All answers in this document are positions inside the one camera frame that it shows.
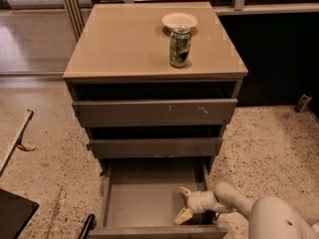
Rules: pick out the small grey floor device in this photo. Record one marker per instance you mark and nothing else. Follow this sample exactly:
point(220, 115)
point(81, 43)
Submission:
point(302, 103)

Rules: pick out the grey middle drawer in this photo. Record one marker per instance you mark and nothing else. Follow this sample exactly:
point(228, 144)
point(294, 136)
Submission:
point(155, 147)

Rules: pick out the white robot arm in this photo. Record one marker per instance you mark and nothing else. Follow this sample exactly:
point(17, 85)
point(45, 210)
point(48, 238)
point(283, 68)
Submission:
point(269, 217)

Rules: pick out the white paper bowl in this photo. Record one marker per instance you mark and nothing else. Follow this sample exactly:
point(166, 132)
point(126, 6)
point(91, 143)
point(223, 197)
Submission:
point(178, 18)

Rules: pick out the grey drawer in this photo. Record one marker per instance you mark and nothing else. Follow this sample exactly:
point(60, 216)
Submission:
point(155, 147)
point(142, 199)
point(154, 113)

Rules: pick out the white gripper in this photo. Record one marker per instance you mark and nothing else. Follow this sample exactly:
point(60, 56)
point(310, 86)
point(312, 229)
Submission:
point(196, 202)

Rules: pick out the grey drawer cabinet beige top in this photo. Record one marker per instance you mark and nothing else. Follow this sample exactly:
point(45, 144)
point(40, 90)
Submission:
point(123, 55)

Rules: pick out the grey bottom drawer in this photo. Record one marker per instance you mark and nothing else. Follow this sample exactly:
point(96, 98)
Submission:
point(142, 199)

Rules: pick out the green soda can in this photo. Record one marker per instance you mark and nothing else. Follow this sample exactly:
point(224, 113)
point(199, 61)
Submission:
point(179, 46)

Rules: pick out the black curved handle object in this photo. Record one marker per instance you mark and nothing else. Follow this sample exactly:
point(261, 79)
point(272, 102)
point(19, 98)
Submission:
point(88, 225)

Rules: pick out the grey top drawer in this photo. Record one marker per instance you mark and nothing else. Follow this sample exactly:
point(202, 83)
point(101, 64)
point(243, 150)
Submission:
point(154, 113)

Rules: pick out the black panel corner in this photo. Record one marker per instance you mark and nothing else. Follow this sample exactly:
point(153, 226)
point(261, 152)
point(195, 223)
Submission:
point(15, 213)

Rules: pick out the grey table edge with leg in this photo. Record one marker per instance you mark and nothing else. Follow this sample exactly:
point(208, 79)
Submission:
point(17, 142)

